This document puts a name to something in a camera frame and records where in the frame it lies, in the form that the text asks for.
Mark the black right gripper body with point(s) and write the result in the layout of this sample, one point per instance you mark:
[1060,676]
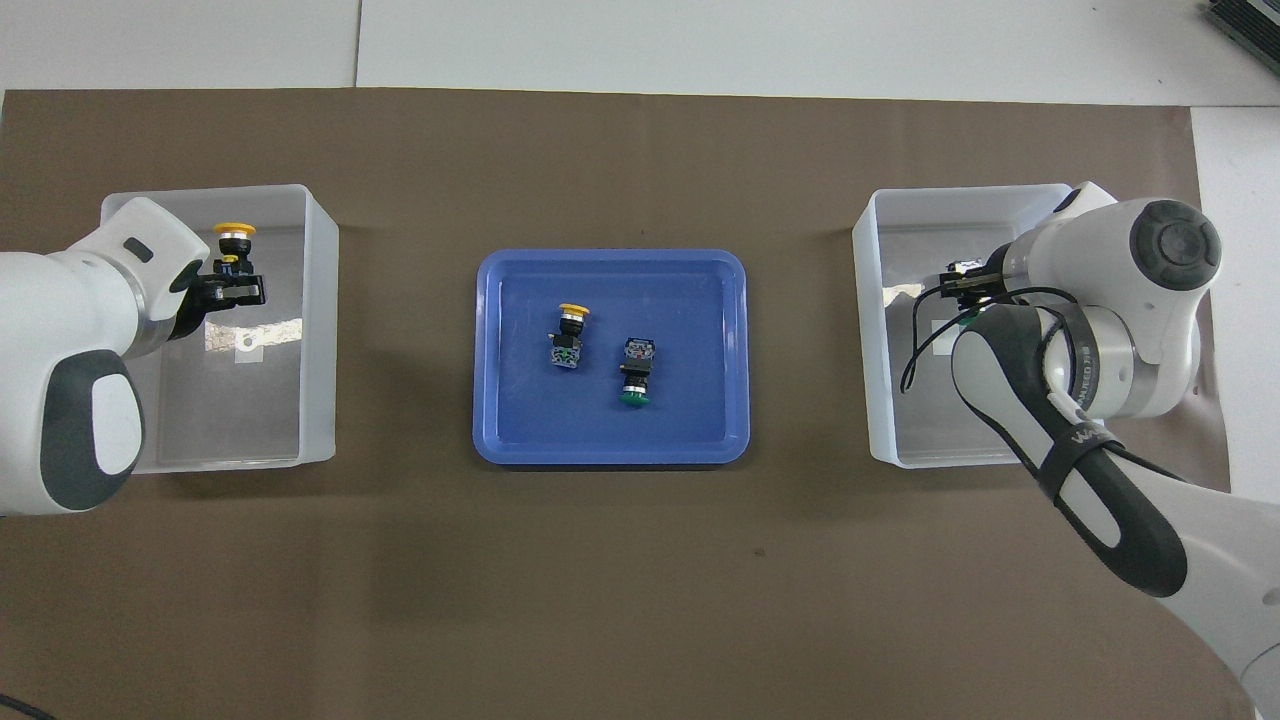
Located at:
[995,275]

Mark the translucent white plastic box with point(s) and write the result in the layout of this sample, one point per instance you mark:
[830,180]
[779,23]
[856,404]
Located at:
[290,400]
[890,420]

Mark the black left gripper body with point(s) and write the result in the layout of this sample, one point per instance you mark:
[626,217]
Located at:
[195,300]

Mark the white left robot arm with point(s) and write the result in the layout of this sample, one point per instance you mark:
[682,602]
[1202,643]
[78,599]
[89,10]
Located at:
[60,350]

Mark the grey ribbed metal device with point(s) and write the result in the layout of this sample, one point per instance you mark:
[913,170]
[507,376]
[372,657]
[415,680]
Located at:
[1245,25]

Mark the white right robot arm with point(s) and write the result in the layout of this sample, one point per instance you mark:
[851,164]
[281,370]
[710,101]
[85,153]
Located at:
[1120,330]

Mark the small white sticker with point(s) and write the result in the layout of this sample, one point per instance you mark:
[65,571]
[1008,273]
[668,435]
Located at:
[942,335]
[247,348]

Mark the blue plastic tray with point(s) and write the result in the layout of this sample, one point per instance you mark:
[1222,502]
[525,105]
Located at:
[610,435]

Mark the brown paper table mat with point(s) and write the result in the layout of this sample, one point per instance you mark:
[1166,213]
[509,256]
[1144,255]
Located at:
[640,560]

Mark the yellow push button switch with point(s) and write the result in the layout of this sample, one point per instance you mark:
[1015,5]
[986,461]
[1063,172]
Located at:
[234,240]
[570,338]

